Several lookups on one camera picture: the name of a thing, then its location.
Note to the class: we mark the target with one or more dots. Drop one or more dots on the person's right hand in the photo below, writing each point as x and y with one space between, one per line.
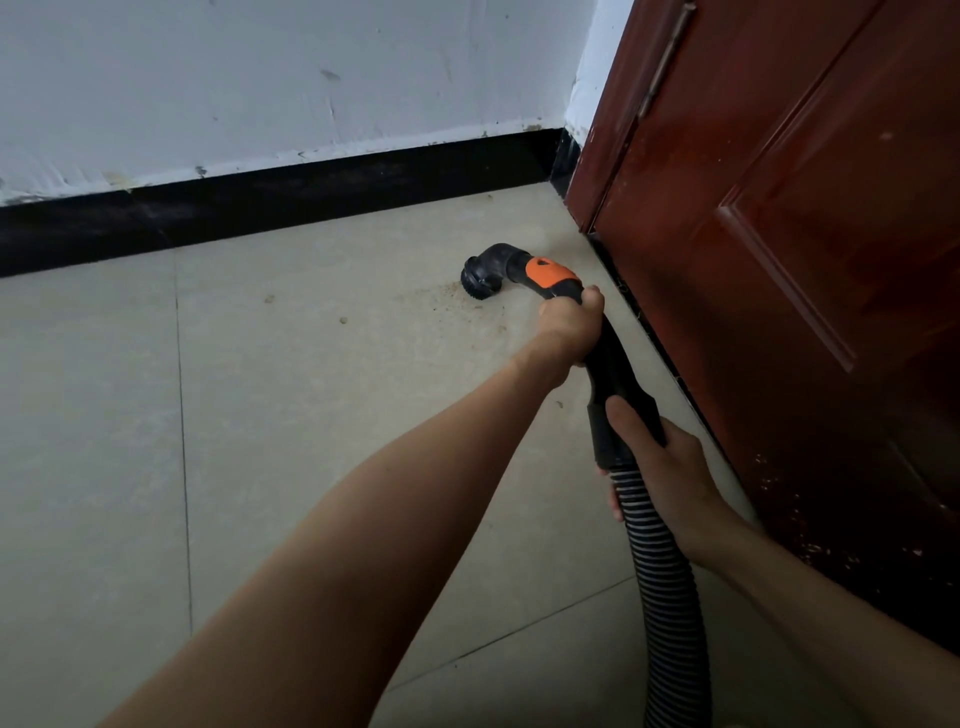
668 480

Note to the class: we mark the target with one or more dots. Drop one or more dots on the dark red wooden panel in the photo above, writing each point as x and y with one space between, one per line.
795 255

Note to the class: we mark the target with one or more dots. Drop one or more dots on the person's left hand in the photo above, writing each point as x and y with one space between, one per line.
567 333

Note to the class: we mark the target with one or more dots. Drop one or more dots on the tiled floor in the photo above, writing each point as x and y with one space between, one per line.
150 450

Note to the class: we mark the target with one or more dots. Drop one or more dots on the person's left forearm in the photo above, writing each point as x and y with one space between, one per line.
330 585

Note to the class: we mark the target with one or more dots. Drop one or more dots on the person's right forearm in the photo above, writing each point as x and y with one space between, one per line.
840 630

